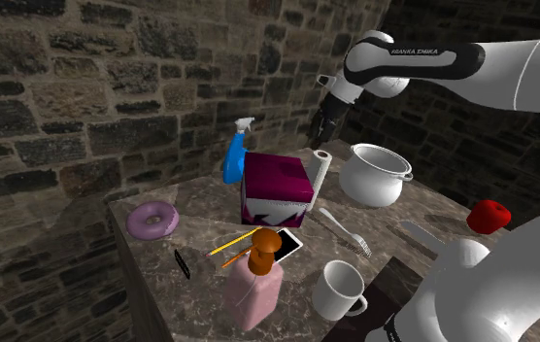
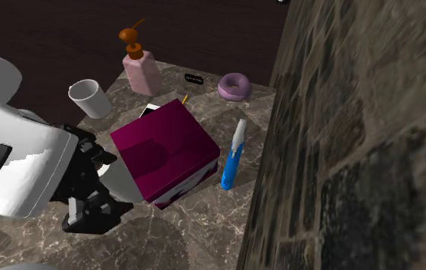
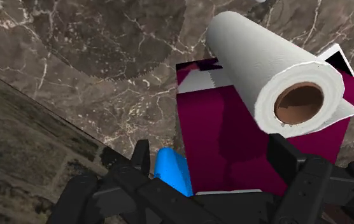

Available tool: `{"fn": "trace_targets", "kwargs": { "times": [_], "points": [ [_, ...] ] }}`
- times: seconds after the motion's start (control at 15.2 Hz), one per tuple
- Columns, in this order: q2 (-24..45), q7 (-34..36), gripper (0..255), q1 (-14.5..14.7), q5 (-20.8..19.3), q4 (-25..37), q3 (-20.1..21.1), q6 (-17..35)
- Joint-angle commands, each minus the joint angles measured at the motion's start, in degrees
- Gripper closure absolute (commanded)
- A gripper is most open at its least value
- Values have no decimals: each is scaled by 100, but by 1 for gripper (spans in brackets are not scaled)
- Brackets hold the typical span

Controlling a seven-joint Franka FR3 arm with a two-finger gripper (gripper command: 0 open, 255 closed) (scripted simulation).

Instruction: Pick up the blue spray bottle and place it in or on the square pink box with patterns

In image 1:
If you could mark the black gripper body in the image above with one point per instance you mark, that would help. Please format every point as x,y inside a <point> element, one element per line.
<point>334,109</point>

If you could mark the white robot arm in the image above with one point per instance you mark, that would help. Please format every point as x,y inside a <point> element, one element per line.
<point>502,71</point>

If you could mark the white paper towel roll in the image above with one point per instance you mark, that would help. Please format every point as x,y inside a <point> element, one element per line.
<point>319,173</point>

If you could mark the white cooking pot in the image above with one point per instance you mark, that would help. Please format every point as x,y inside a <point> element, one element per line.
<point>369,184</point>

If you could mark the magenta and white box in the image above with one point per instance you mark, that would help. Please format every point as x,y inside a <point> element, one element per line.
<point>274,182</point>

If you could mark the blue spray bottle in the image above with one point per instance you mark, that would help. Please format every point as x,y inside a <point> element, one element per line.
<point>235,163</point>

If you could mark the white phone with black screen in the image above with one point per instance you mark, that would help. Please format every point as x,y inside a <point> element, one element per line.
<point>289,244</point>

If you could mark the grey knife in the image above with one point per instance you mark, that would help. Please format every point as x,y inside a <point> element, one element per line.
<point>421,234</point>

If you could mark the yellow pencil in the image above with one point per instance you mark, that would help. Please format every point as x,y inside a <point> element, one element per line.
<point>232,242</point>

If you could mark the orange pencil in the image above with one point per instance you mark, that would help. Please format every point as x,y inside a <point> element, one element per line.
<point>234,260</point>

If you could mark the red apple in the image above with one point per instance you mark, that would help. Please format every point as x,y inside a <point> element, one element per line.
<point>488,217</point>

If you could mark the white mug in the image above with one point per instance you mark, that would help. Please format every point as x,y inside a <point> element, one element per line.
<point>334,298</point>

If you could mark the pink soap dispenser orange pump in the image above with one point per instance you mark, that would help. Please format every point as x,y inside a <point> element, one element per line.
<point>253,293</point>

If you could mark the small black flat bar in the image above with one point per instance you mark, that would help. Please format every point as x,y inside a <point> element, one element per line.
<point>182,264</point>

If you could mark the purple donut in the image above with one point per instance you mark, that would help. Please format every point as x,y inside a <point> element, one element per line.
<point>143,227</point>

